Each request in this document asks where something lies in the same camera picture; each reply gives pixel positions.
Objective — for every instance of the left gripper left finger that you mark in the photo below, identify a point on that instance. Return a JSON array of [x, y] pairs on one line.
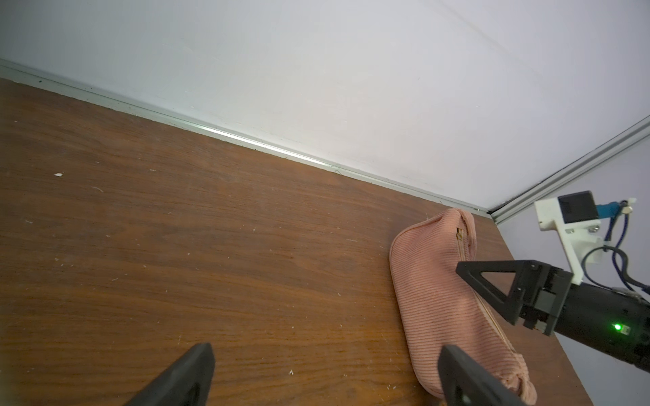
[[186, 382]]

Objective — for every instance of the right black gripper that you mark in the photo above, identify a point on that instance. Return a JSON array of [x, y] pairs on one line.
[[544, 298]]

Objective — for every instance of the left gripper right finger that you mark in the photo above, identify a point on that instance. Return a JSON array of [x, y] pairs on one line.
[[465, 382]]

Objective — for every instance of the pink corduroy pencil bag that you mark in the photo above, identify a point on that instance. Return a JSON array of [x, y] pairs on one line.
[[437, 307]]

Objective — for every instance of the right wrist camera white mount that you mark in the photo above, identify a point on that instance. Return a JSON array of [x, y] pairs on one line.
[[577, 219]]

